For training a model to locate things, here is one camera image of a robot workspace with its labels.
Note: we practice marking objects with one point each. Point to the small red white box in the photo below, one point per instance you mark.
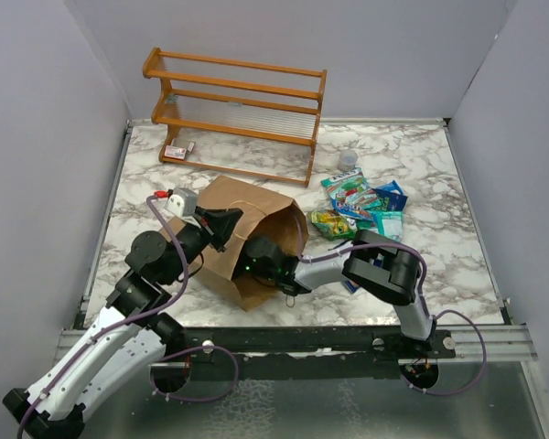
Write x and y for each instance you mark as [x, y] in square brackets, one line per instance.
[179, 150]

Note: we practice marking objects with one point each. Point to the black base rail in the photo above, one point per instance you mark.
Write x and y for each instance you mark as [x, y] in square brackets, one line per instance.
[224, 354]

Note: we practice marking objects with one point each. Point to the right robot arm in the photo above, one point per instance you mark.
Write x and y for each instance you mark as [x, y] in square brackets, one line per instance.
[392, 272]

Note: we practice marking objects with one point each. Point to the blue sweet chilli chips bag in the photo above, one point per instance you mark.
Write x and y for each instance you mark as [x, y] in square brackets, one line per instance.
[351, 286]

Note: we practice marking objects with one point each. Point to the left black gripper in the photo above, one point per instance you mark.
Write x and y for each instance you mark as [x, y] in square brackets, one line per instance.
[219, 223]

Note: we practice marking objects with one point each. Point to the wooden shelf rack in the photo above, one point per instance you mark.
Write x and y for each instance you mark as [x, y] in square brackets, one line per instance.
[196, 101]

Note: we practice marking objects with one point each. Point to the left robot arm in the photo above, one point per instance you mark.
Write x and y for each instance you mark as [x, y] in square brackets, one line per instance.
[132, 331]

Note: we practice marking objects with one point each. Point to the brown paper bag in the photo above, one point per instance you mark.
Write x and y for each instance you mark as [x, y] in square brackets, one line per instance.
[267, 232]

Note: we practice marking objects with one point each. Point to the small clear plastic cup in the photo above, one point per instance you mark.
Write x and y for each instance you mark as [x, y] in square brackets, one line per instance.
[347, 160]

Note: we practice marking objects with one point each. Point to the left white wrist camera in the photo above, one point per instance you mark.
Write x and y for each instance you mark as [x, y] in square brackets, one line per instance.
[180, 202]

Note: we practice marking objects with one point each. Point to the teal white snack packet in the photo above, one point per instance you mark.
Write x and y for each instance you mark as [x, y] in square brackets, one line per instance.
[389, 224]

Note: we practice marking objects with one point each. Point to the blue salt vinegar chips bag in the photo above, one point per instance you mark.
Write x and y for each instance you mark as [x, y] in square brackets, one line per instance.
[391, 196]

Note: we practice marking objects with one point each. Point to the green red candy packet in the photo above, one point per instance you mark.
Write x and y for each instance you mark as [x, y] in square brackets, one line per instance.
[351, 195]

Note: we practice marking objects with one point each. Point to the yellow green candy packet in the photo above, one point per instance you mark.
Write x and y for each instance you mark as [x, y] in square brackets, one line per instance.
[331, 225]

